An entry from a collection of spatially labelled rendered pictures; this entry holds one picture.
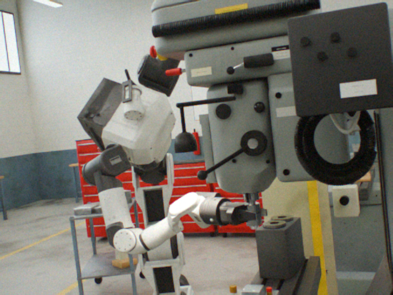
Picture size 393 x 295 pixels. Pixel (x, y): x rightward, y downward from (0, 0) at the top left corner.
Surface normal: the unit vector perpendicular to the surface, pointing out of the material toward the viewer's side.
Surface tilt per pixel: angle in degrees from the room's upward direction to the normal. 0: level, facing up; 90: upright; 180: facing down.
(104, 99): 58
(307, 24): 90
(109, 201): 78
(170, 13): 90
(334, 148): 90
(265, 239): 90
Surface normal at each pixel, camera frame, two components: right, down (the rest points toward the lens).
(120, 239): -0.29, -0.13
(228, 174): -0.35, 0.40
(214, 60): -0.32, 0.08
